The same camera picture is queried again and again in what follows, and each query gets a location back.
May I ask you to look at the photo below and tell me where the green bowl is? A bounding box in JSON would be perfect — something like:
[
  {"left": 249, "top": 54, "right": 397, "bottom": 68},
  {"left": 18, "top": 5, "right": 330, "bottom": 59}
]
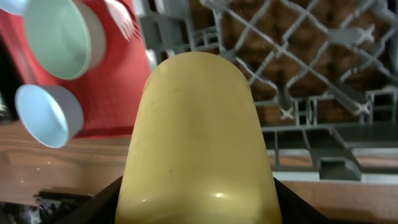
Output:
[{"left": 24, "top": 0, "right": 107, "bottom": 80}]

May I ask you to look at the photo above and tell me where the grey dishwasher rack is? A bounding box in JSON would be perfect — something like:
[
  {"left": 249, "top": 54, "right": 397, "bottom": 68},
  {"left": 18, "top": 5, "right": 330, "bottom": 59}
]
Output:
[{"left": 133, "top": 0, "right": 397, "bottom": 184}]

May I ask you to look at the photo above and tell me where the light blue plate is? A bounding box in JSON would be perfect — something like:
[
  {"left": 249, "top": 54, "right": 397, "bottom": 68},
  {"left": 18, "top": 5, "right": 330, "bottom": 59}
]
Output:
[{"left": 0, "top": 0, "right": 30, "bottom": 16}]

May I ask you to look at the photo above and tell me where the pink plastic fork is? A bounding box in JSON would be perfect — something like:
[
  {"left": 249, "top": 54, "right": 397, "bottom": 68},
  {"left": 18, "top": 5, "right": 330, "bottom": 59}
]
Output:
[{"left": 104, "top": 0, "right": 141, "bottom": 41}]

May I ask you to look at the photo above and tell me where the yellow plastic cup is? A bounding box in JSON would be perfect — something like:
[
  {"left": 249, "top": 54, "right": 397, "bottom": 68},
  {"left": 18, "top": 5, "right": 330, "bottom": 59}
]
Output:
[{"left": 115, "top": 52, "right": 282, "bottom": 223}]

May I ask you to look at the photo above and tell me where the red serving tray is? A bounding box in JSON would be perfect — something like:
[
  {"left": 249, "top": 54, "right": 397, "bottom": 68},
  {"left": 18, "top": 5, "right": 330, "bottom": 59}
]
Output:
[{"left": 1, "top": 1, "right": 150, "bottom": 138}]

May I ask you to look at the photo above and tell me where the light blue bowl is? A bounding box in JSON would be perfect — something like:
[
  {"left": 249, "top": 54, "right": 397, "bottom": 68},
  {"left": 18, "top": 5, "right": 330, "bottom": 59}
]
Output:
[{"left": 15, "top": 84, "right": 84, "bottom": 148}]

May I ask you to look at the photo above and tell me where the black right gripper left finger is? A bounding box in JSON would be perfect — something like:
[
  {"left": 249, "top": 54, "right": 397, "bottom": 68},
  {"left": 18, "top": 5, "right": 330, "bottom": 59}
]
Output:
[{"left": 55, "top": 176, "right": 123, "bottom": 224}]

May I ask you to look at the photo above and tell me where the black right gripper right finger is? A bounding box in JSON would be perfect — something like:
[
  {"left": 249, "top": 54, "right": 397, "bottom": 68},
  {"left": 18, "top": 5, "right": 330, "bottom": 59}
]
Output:
[{"left": 274, "top": 178, "right": 330, "bottom": 224}]

